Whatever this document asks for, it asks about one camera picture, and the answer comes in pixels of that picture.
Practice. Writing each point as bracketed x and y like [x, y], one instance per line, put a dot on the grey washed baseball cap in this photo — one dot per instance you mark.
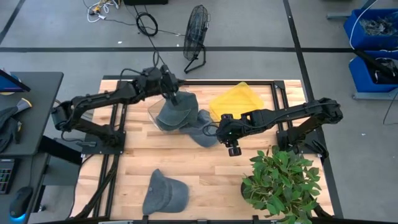
[186, 105]
[164, 196]
[202, 133]
[169, 127]

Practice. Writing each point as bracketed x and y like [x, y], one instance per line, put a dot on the clear plastic bin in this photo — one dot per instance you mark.
[153, 113]

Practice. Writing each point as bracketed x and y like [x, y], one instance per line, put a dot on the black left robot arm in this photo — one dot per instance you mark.
[102, 95]

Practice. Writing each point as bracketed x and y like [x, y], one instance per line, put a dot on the black desk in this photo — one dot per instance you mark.
[40, 102]

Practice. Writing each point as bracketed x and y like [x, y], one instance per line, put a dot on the dark grey work gloves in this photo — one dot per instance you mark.
[7, 124]

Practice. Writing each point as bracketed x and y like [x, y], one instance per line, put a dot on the black floor fan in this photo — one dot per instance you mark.
[194, 31]

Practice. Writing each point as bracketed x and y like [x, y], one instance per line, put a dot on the black keyboard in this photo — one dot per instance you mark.
[6, 177]

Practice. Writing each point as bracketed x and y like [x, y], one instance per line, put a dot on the tablet with blue screen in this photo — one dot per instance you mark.
[9, 84]

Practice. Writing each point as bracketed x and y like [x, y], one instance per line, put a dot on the black computer mouse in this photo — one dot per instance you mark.
[20, 200]

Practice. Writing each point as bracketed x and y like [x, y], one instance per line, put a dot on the black box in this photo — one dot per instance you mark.
[146, 2]

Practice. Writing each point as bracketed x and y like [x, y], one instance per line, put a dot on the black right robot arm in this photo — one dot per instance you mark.
[286, 113]

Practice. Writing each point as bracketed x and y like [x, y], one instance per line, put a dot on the black plant pot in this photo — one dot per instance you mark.
[243, 191]

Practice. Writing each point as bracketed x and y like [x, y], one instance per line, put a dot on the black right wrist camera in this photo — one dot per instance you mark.
[234, 151]

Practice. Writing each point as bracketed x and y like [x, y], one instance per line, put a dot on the blue storage bin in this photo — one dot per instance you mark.
[360, 77]
[357, 40]

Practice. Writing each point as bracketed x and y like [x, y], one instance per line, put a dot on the yellow plastic bin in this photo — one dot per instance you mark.
[236, 99]

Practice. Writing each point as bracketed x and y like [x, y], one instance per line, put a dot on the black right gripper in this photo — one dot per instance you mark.
[230, 130]

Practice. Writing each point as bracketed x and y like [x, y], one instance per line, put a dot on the green leafy plant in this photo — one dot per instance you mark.
[280, 183]

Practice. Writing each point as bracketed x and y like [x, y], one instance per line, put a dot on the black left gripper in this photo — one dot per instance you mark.
[171, 82]

